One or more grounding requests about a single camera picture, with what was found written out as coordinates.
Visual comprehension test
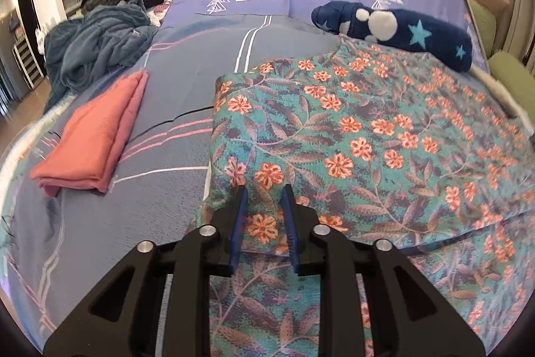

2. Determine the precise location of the teal floral patterned cloth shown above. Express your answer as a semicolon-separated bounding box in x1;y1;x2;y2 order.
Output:
198;39;534;356

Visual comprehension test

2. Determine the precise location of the folded pink cloth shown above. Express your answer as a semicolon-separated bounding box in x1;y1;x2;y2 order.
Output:
30;71;149;197

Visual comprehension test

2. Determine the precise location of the blue striped bed sheet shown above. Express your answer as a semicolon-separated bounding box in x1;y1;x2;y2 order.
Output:
1;15;337;348

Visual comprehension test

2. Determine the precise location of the blue fleece blanket pile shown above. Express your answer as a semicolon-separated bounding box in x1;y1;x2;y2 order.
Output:
44;0;158;110

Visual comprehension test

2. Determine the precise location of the navy star plush pillow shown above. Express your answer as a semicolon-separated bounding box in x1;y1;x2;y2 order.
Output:
311;1;472;73

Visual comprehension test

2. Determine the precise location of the green cushion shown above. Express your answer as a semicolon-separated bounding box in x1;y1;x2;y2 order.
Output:
468;0;534;121

